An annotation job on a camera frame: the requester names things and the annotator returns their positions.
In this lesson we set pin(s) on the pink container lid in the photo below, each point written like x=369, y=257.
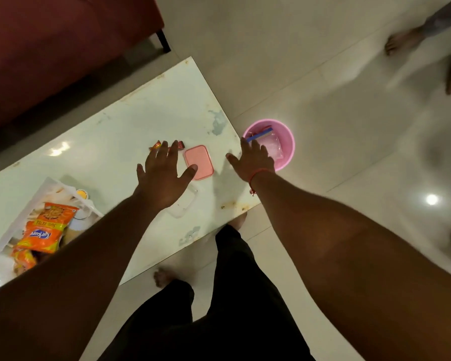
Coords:
x=200, y=159

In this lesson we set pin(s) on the dark red sofa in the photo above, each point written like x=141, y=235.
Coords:
x=52, y=45

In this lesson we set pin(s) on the person's left middle finger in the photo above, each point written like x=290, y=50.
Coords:
x=162, y=151

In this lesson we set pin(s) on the pink plastic bucket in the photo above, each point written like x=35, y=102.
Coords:
x=287, y=140

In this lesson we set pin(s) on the small orange snack packet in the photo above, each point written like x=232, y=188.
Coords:
x=22, y=260

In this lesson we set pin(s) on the person's left forearm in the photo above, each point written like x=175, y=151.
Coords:
x=71, y=274

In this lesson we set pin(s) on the person's left foot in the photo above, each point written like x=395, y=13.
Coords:
x=164, y=277

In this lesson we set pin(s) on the person's left hand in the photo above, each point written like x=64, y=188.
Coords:
x=161, y=180

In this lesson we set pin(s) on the black sofa leg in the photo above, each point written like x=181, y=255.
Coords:
x=163, y=41

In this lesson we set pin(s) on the clear zip bag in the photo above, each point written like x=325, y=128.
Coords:
x=273, y=144

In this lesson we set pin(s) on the person's right thumb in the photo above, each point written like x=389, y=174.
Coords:
x=233, y=160

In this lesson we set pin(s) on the person's right forearm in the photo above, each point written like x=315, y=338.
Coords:
x=353, y=266

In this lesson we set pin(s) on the red candy wrapper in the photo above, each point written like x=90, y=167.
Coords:
x=156, y=146

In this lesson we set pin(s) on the clear plastic container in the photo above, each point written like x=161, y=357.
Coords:
x=184, y=204

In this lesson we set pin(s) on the large clear plastic bag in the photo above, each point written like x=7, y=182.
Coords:
x=41, y=191

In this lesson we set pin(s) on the white bottle with yellow cap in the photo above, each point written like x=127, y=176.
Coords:
x=81, y=218

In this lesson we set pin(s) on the large orange snack packet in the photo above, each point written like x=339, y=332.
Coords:
x=47, y=227

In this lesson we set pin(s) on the person's left thumb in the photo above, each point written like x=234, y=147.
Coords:
x=188, y=174

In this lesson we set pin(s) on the person's black trousers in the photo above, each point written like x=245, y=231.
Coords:
x=244, y=304

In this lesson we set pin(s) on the person's right hand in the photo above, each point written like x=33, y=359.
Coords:
x=253, y=163

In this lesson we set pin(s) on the person's right middle finger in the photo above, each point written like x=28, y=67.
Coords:
x=255, y=146

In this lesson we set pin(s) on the person's left little finger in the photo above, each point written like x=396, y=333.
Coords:
x=140, y=173

